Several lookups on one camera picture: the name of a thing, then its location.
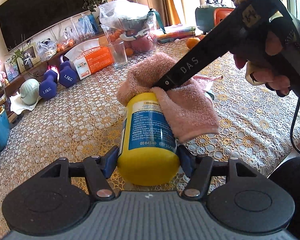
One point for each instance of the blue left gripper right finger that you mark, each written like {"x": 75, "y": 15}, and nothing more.
{"x": 187, "y": 160}

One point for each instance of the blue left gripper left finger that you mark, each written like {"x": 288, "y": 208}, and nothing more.
{"x": 108, "y": 162}

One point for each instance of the yellow bottle blue label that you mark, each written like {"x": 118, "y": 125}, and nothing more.
{"x": 147, "y": 155}

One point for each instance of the pink towel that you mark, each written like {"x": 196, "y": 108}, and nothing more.
{"x": 188, "y": 109}

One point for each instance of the right hand black glove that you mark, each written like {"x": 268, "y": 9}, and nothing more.
{"x": 271, "y": 55}

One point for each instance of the teal orange case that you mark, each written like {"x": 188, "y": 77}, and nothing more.
{"x": 207, "y": 18}

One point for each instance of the orange fruit on table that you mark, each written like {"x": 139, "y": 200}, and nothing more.
{"x": 192, "y": 42}

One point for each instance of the lace tablecloth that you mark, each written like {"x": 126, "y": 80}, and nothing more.
{"x": 85, "y": 119}

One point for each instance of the purple dumbbell right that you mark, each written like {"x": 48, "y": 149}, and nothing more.
{"x": 67, "y": 76}

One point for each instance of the purple dumbbell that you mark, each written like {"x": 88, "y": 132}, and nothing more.
{"x": 48, "y": 86}
{"x": 67, "y": 76}

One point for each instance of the purple dumbbell left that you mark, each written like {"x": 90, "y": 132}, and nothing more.
{"x": 48, "y": 86}

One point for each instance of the orange white tissue box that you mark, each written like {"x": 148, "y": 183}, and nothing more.
{"x": 89, "y": 57}

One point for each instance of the pale green round object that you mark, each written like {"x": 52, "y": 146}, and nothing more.
{"x": 29, "y": 91}

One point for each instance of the clear drinking glass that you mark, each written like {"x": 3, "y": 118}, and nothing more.
{"x": 118, "y": 53}

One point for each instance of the red mesh fruit bag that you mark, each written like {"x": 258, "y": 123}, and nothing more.
{"x": 142, "y": 44}

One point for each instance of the clear plastic bag with bowl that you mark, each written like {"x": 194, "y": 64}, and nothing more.
{"x": 125, "y": 20}

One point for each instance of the framed photo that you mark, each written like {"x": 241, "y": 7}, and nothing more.
{"x": 28, "y": 56}

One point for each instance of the black television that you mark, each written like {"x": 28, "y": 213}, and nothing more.
{"x": 22, "y": 19}

